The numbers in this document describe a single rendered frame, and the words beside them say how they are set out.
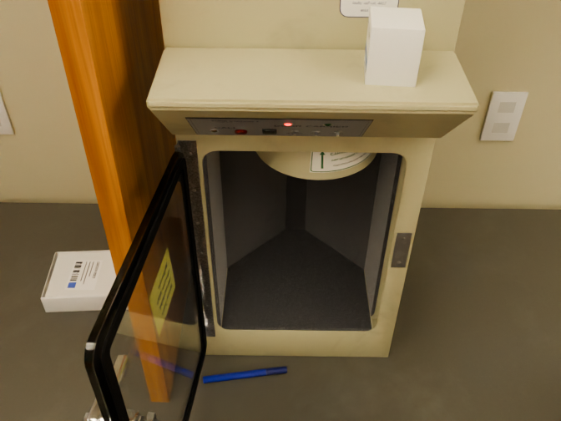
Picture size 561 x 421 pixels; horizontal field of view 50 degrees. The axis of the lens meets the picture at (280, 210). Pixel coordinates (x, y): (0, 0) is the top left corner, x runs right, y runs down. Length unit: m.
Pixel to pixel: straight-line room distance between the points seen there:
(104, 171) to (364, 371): 0.58
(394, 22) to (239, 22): 0.17
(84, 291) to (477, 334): 0.71
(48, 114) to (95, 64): 0.71
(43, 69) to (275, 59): 0.70
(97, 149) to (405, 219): 0.42
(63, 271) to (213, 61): 0.65
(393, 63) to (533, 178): 0.87
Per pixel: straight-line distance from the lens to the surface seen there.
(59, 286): 1.17
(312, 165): 0.79
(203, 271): 0.90
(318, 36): 0.67
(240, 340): 1.03
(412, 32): 0.59
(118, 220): 0.73
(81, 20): 0.60
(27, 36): 1.24
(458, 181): 1.38
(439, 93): 0.61
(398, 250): 0.87
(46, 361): 1.12
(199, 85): 0.61
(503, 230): 1.36
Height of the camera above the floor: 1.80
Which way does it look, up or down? 41 degrees down
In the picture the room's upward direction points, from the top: 1 degrees clockwise
